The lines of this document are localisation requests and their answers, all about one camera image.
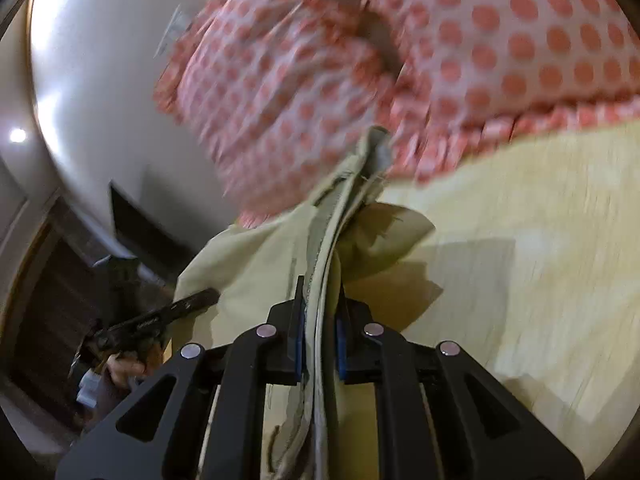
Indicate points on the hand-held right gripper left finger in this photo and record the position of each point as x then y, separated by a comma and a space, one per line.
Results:
299, 345

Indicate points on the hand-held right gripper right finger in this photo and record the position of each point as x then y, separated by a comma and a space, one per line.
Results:
342, 347

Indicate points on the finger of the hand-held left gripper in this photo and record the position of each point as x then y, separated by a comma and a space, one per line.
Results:
190, 302

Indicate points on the beige pants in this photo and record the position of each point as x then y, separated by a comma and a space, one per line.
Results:
250, 260

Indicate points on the person's left hand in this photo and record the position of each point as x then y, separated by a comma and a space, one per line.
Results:
125, 367

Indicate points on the dark wooden door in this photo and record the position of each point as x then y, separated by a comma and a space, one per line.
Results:
47, 300

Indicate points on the pink polka dot pillow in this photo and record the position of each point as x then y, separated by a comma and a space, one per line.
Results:
520, 35
280, 110

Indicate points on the yellow bed sheet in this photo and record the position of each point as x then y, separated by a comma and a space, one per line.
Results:
540, 270

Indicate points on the round ceiling light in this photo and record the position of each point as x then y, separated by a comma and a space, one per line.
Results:
17, 135

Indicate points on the dark wall screen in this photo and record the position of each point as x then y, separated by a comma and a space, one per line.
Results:
145, 232

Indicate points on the white wall plate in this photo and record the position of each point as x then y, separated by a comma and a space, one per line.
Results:
173, 30

